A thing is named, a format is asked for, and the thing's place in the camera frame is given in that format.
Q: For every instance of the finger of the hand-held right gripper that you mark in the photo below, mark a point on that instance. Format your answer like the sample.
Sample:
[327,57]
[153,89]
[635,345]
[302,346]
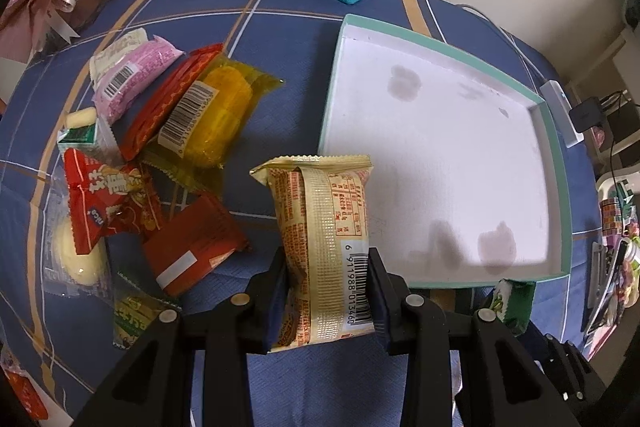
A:
[565,359]

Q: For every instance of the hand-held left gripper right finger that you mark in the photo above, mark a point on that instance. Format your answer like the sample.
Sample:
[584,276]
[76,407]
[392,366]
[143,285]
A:
[378,307]

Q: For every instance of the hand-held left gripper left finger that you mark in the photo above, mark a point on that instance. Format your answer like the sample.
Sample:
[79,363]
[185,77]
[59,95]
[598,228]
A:
[273,307]

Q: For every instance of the green and white snack packet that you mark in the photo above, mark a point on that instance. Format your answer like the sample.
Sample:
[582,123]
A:
[515,307]

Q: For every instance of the beige snack packet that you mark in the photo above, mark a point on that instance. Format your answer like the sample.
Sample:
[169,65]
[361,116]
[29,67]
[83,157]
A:
[310,232]

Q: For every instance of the red packet with white label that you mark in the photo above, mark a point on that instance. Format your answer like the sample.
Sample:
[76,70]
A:
[200,237]

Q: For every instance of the white tray with teal rim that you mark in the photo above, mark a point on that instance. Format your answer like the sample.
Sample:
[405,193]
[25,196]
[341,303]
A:
[440,132]

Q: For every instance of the clear packet with white bun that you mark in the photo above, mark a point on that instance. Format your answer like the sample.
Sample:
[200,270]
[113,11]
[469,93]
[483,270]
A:
[80,259]

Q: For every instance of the red gold-patterned snack packet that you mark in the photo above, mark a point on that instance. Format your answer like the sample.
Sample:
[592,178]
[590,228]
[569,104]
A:
[157,109]

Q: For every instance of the green and yellow snack packet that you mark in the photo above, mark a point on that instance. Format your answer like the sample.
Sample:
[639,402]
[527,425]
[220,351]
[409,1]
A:
[130,317]

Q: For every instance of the red printed snack packet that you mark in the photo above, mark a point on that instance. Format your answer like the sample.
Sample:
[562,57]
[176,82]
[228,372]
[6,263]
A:
[115,202]

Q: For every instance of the black device box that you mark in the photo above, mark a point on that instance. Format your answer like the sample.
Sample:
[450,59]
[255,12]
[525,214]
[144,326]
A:
[590,114]

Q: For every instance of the white power strip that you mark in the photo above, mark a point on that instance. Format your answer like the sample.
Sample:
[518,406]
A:
[562,112]

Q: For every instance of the small white candy packet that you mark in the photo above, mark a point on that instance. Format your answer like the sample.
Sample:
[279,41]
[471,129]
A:
[82,127]

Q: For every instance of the red and white snack packet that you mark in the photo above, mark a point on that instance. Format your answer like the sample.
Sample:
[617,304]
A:
[25,392]

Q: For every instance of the blue checked tablecloth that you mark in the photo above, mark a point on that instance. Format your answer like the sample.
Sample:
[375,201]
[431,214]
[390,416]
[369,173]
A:
[280,37]

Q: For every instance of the pink snack packet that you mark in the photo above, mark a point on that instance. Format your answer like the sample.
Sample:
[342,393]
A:
[142,64]

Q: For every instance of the cream snack packet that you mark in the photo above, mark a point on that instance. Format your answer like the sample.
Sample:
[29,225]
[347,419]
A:
[120,49]

